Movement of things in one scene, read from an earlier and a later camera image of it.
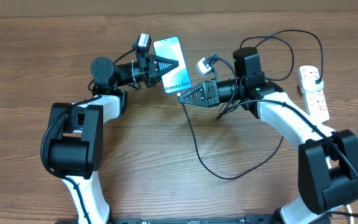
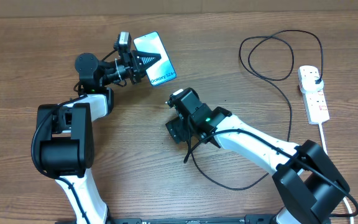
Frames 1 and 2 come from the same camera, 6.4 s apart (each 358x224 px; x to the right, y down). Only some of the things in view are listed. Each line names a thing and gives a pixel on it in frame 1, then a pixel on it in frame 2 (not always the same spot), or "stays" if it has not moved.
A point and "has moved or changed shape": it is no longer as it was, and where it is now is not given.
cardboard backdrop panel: (7, 9) stays
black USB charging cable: (261, 38) has moved or changed shape
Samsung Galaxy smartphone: (178, 79) has moved or changed shape
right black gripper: (209, 98) → (180, 130)
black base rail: (216, 219) stays
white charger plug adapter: (308, 84) stays
